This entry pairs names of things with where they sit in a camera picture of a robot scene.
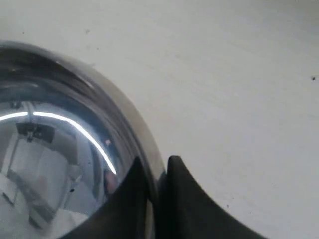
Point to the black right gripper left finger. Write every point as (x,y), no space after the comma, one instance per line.
(123,215)

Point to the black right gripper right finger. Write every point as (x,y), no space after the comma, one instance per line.
(189,213)

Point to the ribbed stainless steel bowl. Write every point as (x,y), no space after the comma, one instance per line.
(68,137)

